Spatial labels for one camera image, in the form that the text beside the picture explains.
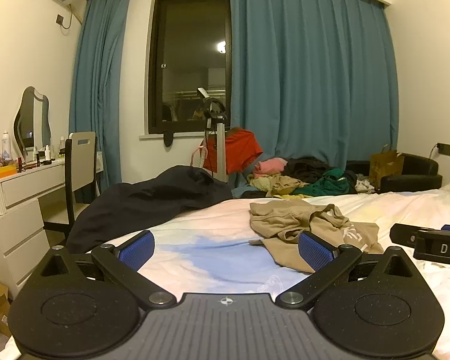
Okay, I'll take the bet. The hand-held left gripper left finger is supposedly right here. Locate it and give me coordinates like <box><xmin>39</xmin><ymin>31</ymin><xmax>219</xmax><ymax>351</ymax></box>
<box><xmin>40</xmin><ymin>230</ymin><xmax>178</xmax><ymax>310</ymax></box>

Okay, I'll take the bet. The white cloth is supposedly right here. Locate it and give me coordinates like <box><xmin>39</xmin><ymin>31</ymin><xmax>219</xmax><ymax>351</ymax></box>
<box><xmin>354</xmin><ymin>179</ymin><xmax>376</xmax><ymax>194</ymax></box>

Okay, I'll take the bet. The green cloth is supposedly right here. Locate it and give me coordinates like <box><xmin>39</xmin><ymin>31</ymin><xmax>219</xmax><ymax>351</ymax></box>
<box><xmin>293</xmin><ymin>168</ymin><xmax>359</xmax><ymax>196</ymax></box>

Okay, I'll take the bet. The wavy vanity mirror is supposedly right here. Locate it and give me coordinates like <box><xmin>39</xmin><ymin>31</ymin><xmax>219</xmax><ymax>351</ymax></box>
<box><xmin>13</xmin><ymin>86</ymin><xmax>52</xmax><ymax>150</ymax></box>

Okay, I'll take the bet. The black cloth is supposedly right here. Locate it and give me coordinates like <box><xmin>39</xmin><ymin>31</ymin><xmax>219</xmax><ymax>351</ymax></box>
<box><xmin>282</xmin><ymin>157</ymin><xmax>332</xmax><ymax>185</ymax></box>

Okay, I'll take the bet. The pastel printed bed sheet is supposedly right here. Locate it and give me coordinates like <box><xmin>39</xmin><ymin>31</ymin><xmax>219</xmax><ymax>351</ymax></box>
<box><xmin>0</xmin><ymin>182</ymin><xmax>450</xmax><ymax>360</ymax></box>

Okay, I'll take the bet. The dark framed window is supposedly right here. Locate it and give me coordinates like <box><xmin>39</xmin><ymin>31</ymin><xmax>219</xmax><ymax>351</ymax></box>
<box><xmin>139</xmin><ymin>0</ymin><xmax>233</xmax><ymax>140</ymax></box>

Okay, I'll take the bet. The red cloth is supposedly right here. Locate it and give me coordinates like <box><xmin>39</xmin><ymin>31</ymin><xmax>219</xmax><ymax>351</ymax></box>
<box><xmin>203</xmin><ymin>128</ymin><xmax>264</xmax><ymax>176</ymax></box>

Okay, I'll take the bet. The wide blue curtain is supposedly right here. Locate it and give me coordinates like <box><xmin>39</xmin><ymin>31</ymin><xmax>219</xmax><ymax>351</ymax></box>
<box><xmin>229</xmin><ymin>0</ymin><xmax>400</xmax><ymax>190</ymax></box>

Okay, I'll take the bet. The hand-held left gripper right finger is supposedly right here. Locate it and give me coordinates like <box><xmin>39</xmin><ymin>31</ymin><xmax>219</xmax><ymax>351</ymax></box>
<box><xmin>275</xmin><ymin>231</ymin><xmax>414</xmax><ymax>310</ymax></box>

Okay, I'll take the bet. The brown paper bag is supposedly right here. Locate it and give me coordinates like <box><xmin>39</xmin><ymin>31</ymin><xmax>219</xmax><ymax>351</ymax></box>
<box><xmin>368</xmin><ymin>144</ymin><xmax>405</xmax><ymax>189</ymax></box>

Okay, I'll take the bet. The black and cream chair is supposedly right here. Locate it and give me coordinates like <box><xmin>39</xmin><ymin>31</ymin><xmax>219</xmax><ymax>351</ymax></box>
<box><xmin>42</xmin><ymin>131</ymin><xmax>98</xmax><ymax>242</ymax></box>

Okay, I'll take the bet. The black garment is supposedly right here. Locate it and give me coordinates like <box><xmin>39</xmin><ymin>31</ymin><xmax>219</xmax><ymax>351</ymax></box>
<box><xmin>66</xmin><ymin>165</ymin><xmax>233</xmax><ymax>254</ymax></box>

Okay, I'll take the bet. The beige shirt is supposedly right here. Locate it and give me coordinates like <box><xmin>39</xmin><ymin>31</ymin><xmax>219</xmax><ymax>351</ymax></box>
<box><xmin>248</xmin><ymin>199</ymin><xmax>384</xmax><ymax>274</ymax></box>

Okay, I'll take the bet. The narrow blue curtain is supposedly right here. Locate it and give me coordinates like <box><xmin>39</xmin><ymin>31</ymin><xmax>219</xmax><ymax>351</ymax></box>
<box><xmin>68</xmin><ymin>0</ymin><xmax>134</xmax><ymax>196</ymax></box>

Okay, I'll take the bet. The white dresser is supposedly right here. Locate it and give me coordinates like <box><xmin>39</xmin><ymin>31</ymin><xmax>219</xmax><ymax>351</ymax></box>
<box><xmin>0</xmin><ymin>155</ymin><xmax>104</xmax><ymax>301</ymax></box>

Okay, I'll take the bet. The yellow beige cloth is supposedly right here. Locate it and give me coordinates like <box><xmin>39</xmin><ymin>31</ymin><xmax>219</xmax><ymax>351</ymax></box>
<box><xmin>247</xmin><ymin>173</ymin><xmax>310</xmax><ymax>199</ymax></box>

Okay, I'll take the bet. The garment steamer stand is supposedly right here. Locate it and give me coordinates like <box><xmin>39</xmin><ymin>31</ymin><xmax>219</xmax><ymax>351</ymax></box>
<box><xmin>190</xmin><ymin>87</ymin><xmax>229</xmax><ymax>187</ymax></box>

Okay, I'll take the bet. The black armchair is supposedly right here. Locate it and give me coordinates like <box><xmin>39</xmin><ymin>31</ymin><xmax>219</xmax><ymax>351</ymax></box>
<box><xmin>346</xmin><ymin>153</ymin><xmax>443</xmax><ymax>194</ymax></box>

